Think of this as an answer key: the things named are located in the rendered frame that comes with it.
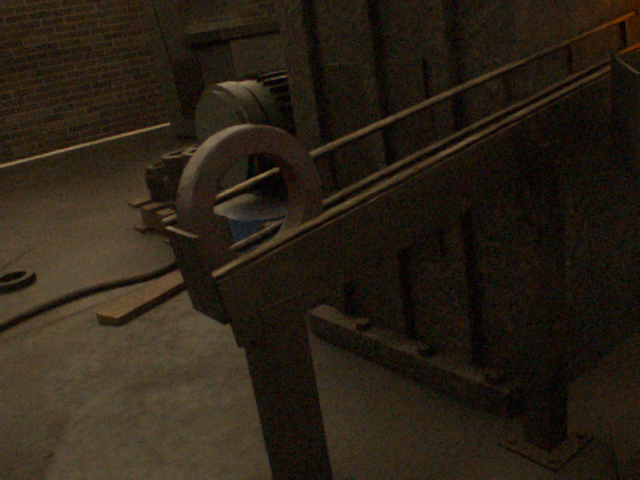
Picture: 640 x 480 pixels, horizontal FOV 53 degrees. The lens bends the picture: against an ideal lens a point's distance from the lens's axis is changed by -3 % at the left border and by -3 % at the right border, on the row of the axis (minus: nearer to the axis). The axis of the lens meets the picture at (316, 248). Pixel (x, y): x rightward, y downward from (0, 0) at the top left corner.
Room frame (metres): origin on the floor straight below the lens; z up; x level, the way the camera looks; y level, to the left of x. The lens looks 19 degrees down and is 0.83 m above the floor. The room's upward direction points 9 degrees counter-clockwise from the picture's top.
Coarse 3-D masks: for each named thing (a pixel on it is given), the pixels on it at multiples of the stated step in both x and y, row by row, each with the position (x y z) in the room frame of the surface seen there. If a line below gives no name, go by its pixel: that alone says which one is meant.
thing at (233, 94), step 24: (264, 72) 2.31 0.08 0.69; (216, 96) 2.18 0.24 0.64; (240, 96) 2.13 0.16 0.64; (264, 96) 2.18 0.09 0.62; (288, 96) 2.21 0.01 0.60; (216, 120) 2.21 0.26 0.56; (240, 120) 2.09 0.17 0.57; (264, 120) 2.11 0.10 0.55; (288, 120) 2.16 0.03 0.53; (240, 168) 2.13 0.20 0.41; (264, 168) 2.10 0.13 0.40; (264, 192) 2.33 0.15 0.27; (216, 216) 2.23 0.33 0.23; (264, 240) 1.98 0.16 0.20
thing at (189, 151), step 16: (176, 160) 2.77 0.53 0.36; (144, 176) 3.00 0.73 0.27; (160, 176) 2.94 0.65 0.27; (176, 176) 2.77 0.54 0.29; (160, 192) 2.95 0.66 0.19; (176, 192) 2.76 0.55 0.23; (144, 208) 2.92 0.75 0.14; (160, 208) 2.90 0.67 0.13; (144, 224) 3.10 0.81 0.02; (160, 224) 2.92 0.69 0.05; (176, 224) 2.76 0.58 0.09
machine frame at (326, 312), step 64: (320, 0) 1.57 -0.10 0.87; (384, 0) 1.40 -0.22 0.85; (448, 0) 1.25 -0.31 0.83; (512, 0) 1.15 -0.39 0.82; (576, 0) 1.26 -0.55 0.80; (320, 64) 1.60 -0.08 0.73; (384, 64) 1.41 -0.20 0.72; (448, 64) 1.24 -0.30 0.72; (320, 128) 1.59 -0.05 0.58; (448, 128) 1.25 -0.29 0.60; (512, 192) 1.17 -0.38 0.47; (576, 192) 1.24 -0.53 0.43; (448, 256) 1.32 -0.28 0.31; (512, 256) 1.18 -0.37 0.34; (576, 256) 1.24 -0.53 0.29; (320, 320) 1.63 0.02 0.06; (384, 320) 1.51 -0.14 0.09; (448, 320) 1.33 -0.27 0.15; (512, 320) 1.18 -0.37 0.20; (576, 320) 1.24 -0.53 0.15; (448, 384) 1.26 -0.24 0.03; (512, 384) 1.16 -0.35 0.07
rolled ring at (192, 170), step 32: (256, 128) 0.74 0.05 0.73; (192, 160) 0.72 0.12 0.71; (224, 160) 0.71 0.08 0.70; (288, 160) 0.76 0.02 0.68; (192, 192) 0.69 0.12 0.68; (288, 192) 0.79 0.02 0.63; (320, 192) 0.78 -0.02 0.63; (192, 224) 0.68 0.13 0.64; (288, 224) 0.77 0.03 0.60; (224, 256) 0.70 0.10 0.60
